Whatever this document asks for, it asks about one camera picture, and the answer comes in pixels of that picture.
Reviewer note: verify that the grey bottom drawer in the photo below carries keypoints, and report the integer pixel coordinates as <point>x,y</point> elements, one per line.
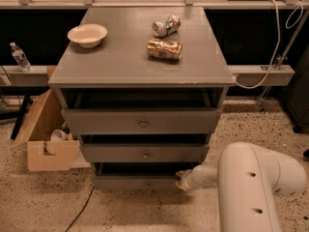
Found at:
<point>138,175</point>

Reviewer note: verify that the grey drawer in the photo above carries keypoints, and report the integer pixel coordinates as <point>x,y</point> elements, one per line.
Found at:
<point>144,152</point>
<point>141,121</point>
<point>138,175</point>

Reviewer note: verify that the dark cabinet at right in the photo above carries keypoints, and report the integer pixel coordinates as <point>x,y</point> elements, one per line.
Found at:
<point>295,96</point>

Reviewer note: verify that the white cup in box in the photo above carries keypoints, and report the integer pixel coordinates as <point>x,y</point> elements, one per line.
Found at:
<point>58,135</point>

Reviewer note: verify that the open cardboard box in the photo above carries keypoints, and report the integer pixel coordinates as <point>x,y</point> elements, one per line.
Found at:
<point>42,154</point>

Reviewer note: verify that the crushed orange soda can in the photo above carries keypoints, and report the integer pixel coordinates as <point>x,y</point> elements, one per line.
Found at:
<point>164,49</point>

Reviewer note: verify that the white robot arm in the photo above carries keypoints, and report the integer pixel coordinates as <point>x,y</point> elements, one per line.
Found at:
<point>247,177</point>

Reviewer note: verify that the clear plastic water bottle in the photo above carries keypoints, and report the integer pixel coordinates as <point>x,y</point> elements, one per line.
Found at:
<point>20,57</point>

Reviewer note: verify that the crushed silver green can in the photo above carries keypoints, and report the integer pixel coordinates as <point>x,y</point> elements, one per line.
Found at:
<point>167,26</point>

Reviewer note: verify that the white bowl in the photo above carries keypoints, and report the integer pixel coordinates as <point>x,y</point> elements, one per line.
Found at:
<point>87,35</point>

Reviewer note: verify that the metal stand pole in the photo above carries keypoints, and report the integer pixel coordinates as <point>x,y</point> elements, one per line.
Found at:
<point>275,65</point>

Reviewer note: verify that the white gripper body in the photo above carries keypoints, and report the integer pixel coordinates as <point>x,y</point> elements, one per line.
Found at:
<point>189,180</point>

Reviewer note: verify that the grey drawer cabinet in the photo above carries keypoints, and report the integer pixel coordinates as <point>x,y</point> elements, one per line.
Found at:
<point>119,73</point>

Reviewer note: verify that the grey top drawer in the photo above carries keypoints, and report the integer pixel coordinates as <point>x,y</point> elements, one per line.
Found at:
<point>141,121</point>

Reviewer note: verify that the grey metal rail beam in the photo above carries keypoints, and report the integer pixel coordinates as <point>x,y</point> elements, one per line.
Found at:
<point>246,75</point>

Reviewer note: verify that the grey middle drawer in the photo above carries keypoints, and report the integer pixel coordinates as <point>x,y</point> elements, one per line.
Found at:
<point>144,152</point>

